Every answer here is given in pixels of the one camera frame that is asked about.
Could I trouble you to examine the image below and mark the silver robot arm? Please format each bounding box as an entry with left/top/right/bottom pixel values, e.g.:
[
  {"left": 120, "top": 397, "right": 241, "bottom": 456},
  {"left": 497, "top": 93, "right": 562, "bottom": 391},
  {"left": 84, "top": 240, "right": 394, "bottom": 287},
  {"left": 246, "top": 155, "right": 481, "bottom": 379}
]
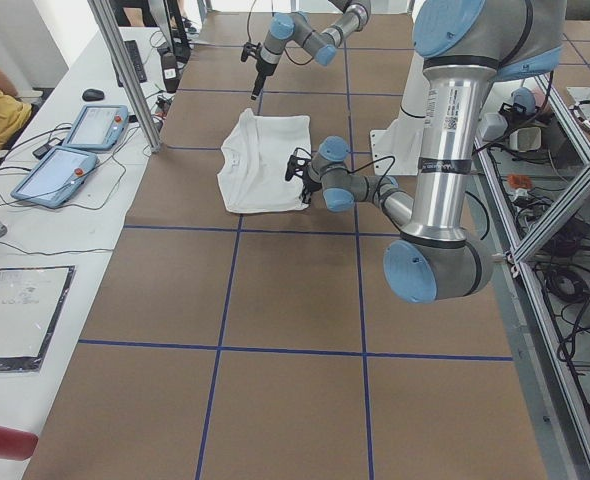
[
  {"left": 241, "top": 0, "right": 371, "bottom": 100},
  {"left": 287, "top": 1, "right": 566, "bottom": 303}
]

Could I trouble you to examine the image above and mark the black keyboard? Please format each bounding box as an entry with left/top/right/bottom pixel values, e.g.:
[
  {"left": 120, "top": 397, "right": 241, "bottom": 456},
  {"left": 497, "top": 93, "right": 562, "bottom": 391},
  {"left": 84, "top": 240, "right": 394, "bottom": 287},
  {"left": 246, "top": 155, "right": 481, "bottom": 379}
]
[{"left": 124, "top": 40, "right": 148, "bottom": 83}]

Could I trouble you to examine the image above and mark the person in black shirt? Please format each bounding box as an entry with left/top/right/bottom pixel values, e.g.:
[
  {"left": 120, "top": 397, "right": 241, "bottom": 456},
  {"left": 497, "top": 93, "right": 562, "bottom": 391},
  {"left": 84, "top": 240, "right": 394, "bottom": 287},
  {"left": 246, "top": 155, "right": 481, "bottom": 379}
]
[{"left": 109, "top": 0, "right": 186, "bottom": 29}]

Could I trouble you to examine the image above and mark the white central pedestal column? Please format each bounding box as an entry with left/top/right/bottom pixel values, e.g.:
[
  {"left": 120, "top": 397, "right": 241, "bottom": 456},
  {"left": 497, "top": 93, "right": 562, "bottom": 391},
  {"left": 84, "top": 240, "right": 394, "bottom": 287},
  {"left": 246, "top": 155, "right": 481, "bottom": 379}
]
[{"left": 370, "top": 52, "right": 429, "bottom": 176}]

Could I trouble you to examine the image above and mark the white long-sleeve printed shirt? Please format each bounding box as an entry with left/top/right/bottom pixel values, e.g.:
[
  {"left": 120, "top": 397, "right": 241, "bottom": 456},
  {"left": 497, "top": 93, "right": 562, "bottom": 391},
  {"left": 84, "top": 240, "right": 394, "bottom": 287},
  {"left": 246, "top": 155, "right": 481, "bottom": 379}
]
[{"left": 217, "top": 108, "right": 311, "bottom": 214}]

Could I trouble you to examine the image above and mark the red cylinder bottle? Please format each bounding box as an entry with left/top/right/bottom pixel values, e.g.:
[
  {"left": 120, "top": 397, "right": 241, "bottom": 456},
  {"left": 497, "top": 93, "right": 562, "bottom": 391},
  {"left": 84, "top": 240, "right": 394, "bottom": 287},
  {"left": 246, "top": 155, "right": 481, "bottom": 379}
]
[{"left": 0, "top": 426, "right": 38, "bottom": 461}]

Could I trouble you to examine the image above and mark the blue teach pendant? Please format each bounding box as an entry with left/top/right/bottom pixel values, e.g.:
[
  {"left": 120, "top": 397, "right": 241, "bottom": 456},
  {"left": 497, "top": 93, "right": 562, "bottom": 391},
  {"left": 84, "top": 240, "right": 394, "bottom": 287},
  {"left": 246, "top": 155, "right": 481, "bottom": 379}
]
[
  {"left": 62, "top": 105, "right": 129, "bottom": 151},
  {"left": 11, "top": 146, "right": 99, "bottom": 209}
]

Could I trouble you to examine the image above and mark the upper blue teach pendant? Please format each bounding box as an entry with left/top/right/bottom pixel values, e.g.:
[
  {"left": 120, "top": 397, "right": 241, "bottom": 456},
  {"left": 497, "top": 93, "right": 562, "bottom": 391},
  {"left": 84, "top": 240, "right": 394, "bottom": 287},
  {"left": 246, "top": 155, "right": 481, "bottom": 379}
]
[{"left": 62, "top": 105, "right": 129, "bottom": 151}]

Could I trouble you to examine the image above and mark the black box with label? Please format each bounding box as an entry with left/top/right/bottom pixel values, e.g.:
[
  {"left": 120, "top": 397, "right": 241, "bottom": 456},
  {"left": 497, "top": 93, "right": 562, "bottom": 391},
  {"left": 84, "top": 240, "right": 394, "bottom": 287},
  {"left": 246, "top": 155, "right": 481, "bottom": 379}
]
[{"left": 160, "top": 51, "right": 180, "bottom": 93}]

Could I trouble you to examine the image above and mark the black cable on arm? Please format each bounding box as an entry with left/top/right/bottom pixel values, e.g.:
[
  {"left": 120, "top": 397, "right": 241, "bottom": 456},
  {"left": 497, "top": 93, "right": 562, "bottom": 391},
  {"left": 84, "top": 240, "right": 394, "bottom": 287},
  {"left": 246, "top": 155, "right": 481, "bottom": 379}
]
[
  {"left": 245, "top": 0, "right": 321, "bottom": 66},
  {"left": 344, "top": 154, "right": 401, "bottom": 196}
]

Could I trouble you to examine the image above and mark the lower blue teach pendant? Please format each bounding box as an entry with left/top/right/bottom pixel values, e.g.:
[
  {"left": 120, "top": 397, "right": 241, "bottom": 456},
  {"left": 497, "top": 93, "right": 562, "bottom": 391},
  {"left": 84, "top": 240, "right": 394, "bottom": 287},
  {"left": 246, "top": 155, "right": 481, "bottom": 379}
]
[{"left": 11, "top": 146, "right": 99, "bottom": 209}]

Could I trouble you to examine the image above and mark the aluminium frame post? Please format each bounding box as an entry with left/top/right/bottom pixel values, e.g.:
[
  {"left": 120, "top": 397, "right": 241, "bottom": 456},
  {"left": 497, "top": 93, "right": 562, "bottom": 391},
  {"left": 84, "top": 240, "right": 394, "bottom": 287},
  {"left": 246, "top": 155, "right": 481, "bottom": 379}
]
[{"left": 87, "top": 0, "right": 161, "bottom": 153}]

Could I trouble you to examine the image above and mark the packaged shirt in plastic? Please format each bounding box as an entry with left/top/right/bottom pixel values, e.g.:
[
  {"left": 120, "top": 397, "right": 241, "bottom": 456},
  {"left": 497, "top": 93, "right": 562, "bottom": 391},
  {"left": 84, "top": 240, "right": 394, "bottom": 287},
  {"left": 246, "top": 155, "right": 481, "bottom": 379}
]
[{"left": 0, "top": 265, "right": 75, "bottom": 374}]

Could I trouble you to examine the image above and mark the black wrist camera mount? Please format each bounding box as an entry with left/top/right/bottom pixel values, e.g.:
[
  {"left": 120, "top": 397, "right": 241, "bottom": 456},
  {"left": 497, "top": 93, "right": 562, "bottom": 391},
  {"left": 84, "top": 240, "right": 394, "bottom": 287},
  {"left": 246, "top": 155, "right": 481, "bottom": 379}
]
[{"left": 240, "top": 41, "right": 262, "bottom": 62}]

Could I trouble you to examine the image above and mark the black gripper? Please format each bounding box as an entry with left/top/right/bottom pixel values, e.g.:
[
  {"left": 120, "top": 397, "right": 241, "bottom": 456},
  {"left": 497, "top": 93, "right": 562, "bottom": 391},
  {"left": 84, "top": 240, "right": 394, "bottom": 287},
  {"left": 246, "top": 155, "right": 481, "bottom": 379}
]
[
  {"left": 251, "top": 55, "right": 278, "bottom": 99},
  {"left": 300, "top": 175, "right": 322, "bottom": 205}
]

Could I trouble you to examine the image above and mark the black computer mouse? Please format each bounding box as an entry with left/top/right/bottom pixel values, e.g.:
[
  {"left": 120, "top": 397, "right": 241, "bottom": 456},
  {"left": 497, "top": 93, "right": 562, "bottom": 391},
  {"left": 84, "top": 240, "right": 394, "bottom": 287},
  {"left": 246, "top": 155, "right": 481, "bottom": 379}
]
[{"left": 82, "top": 88, "right": 105, "bottom": 102}]

